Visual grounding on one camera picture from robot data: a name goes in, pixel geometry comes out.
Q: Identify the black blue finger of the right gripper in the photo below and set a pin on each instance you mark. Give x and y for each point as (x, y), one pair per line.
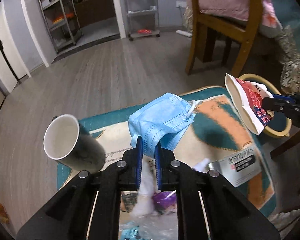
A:
(288, 105)

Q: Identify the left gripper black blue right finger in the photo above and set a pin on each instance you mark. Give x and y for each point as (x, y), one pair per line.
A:
(208, 205)

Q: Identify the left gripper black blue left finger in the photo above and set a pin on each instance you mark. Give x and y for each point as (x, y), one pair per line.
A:
(88, 206)

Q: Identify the white Coltalin medicine box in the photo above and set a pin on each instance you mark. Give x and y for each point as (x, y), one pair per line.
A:
(240, 167)

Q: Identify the red white snack bag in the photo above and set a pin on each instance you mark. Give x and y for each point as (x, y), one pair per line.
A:
(247, 98)

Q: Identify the blue surgical face mask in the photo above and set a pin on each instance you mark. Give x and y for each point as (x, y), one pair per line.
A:
(162, 121)

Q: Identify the purple snack wrapper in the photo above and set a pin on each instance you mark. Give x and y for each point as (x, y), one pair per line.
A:
(165, 203)

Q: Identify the white crumpled tissue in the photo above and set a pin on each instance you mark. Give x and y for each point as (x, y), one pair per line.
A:
(144, 203)

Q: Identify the floral sofa cover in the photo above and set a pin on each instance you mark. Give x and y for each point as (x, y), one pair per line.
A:
(281, 21)

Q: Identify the black paper cup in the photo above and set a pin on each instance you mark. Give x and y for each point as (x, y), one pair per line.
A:
(68, 142)

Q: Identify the teal orange patterned cushion mat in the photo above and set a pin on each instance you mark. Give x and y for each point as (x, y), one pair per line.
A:
(217, 133)

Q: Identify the wooden chair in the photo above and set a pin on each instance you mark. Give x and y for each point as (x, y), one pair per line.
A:
(205, 28)

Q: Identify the pink seat cushion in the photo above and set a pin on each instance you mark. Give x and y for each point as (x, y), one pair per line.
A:
(239, 9)

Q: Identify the white power strip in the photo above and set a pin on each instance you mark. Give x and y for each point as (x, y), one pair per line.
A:
(184, 33)

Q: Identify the metal storage rack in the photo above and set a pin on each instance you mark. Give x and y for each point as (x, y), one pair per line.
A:
(62, 23)

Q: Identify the grey rolling shelf cart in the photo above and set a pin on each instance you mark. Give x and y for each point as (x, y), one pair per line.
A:
(142, 18)

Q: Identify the white door with black handle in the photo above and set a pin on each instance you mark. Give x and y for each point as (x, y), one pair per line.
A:
(12, 66)

